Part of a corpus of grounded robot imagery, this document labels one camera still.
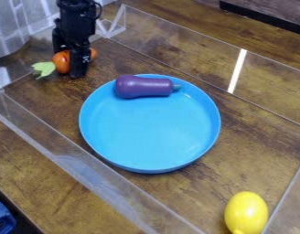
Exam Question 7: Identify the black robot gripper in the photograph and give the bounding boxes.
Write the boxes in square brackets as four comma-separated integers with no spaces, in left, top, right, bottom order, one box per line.
[51,0,102,79]

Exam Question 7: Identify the orange toy carrot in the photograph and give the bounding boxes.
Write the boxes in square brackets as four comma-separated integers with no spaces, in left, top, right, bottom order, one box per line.
[31,48,97,80]

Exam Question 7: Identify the purple toy eggplant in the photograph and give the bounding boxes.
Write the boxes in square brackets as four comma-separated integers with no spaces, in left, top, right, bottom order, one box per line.
[114,75,181,99]

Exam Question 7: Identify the blue round plate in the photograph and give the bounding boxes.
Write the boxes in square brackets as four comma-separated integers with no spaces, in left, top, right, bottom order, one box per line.
[78,77,221,174]

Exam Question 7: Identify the blue object at corner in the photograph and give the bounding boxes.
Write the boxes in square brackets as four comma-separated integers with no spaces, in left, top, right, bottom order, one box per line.
[0,201,17,234]

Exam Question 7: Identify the yellow toy lemon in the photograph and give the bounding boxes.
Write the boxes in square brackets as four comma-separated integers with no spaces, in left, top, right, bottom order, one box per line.
[224,191,268,234]

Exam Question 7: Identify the clear acrylic enclosure wall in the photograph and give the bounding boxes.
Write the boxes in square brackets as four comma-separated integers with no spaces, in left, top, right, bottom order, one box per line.
[0,0,300,234]

